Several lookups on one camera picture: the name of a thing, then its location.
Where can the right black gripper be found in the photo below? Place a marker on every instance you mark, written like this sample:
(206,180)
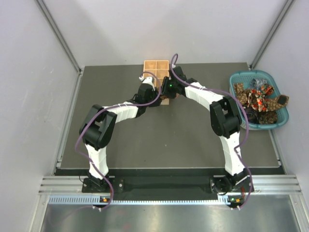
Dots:
(163,91)

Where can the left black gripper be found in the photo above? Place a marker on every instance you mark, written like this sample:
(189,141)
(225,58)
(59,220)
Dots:
(156,103)

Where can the wooden eight-compartment box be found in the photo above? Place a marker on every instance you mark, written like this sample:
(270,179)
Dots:
(158,67)

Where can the colourful banana print tie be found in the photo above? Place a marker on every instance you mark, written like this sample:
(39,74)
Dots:
(164,98)

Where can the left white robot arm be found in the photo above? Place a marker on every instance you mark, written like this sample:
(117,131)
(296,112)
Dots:
(97,129)

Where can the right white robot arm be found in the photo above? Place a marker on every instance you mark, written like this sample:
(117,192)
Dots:
(225,122)

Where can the teal plastic basket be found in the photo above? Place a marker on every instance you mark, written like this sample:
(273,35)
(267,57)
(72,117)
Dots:
(245,77)

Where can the blue grey tie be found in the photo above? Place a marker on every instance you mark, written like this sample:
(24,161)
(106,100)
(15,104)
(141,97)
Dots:
(256,83)

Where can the red floral tie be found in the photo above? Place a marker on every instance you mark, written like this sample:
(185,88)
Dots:
(257,98)

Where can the dark rolled tie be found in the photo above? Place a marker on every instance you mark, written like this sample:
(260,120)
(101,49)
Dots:
(252,115)

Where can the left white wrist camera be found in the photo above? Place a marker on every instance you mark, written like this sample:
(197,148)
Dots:
(147,80)

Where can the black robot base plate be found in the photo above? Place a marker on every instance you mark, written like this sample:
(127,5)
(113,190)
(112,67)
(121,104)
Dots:
(172,183)

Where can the grey slotted cable duct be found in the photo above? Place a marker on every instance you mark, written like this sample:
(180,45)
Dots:
(100,200)

